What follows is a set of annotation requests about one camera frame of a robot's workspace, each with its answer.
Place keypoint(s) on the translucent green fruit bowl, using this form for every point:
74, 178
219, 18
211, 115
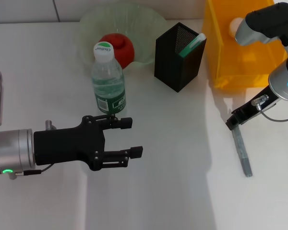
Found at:
144, 31

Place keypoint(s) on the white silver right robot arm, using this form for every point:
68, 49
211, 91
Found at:
283, 76

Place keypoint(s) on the black mesh pen holder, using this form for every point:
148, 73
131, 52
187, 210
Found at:
172, 69

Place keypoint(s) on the red-orange fruit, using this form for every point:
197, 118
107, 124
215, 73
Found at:
124, 50

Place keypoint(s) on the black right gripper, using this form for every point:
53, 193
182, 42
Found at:
254, 110

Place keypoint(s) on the white paper ball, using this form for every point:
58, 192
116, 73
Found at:
234, 26

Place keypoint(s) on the green utility knife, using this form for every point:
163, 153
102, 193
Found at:
189, 48

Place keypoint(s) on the clear plastic water bottle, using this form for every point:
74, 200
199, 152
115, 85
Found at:
108, 83

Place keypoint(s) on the grey marker pen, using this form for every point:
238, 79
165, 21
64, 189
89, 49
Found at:
242, 151

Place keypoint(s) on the yellow plastic bin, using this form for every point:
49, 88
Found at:
237, 62

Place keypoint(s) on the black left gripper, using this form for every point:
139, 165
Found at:
69, 146

